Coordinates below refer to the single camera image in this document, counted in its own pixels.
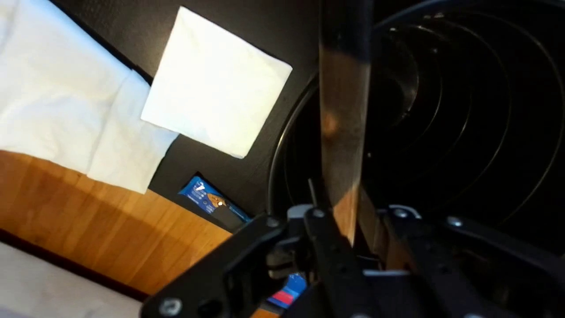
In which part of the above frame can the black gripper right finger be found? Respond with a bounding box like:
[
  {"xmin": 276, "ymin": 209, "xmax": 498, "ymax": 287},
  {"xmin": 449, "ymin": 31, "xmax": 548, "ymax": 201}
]
[{"xmin": 378, "ymin": 204, "xmax": 565, "ymax": 318}]

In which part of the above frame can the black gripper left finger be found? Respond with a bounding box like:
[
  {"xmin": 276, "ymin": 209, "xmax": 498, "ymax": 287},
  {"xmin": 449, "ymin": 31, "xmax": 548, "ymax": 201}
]
[{"xmin": 140, "ymin": 206, "xmax": 378, "ymax": 318}]

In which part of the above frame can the wooden spoon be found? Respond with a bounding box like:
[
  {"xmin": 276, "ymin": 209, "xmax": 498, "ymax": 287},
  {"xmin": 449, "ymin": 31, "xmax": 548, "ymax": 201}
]
[{"xmin": 318, "ymin": 0, "xmax": 375, "ymax": 246}]

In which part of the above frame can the black bucket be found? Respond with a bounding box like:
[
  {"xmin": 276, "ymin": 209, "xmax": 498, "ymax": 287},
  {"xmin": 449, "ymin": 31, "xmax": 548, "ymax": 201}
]
[{"xmin": 269, "ymin": 0, "xmax": 565, "ymax": 254}]

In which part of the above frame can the blue snack packet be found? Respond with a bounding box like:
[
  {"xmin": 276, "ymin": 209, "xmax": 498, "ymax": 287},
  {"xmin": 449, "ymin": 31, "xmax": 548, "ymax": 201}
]
[{"xmin": 179, "ymin": 172, "xmax": 251, "ymax": 231}]

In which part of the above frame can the white paper napkin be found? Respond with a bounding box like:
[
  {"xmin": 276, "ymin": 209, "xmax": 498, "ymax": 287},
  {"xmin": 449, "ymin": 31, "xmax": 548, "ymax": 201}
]
[{"xmin": 142, "ymin": 6, "xmax": 293, "ymax": 158}]

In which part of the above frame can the white cloth at table edge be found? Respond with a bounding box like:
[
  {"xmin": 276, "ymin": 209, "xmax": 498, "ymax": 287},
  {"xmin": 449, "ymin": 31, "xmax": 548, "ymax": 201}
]
[{"xmin": 0, "ymin": 0, "xmax": 175, "ymax": 192}]

